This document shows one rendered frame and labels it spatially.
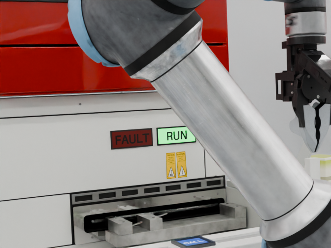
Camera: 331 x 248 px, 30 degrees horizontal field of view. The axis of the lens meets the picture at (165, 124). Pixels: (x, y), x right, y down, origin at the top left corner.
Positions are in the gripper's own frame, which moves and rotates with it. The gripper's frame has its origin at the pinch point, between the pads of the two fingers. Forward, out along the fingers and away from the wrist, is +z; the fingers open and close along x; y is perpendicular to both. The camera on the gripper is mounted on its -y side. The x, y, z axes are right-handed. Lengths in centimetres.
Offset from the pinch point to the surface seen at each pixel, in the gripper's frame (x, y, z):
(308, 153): -17.9, 25.0, 4.7
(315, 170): -18.7, 23.3, 8.5
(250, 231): 13.0, 2.9, 14.7
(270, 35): -138, 207, -41
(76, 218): 29, 57, 19
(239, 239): 18.0, -1.1, 14.7
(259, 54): -130, 207, -30
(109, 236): 22, 51, 24
